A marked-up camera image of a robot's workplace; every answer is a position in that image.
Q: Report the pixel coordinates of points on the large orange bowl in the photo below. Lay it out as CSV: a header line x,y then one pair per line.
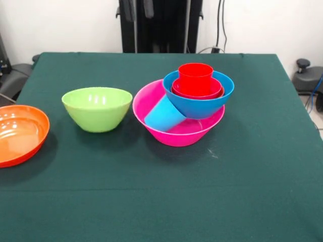
x,y
20,136

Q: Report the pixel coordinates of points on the red cup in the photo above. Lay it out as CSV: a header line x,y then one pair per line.
x,y
195,80

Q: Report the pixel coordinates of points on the dark green tablecloth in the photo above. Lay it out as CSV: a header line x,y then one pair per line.
x,y
88,189

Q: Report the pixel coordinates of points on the black pedestal leg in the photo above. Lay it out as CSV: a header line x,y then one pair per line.
x,y
15,75
306,80

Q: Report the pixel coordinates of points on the blue cup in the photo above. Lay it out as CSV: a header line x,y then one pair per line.
x,y
161,118

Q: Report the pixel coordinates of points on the small crimson bowl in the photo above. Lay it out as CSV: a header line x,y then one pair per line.
x,y
176,89

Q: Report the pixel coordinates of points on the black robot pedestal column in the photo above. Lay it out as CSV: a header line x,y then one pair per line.
x,y
164,30

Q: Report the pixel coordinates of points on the green bowl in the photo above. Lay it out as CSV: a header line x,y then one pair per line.
x,y
97,111

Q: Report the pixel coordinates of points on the large pink bowl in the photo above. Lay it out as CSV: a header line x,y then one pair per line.
x,y
181,136

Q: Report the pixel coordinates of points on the large blue bowl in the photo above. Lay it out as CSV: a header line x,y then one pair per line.
x,y
202,108

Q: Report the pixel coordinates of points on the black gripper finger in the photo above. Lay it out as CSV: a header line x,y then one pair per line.
x,y
149,7
128,8

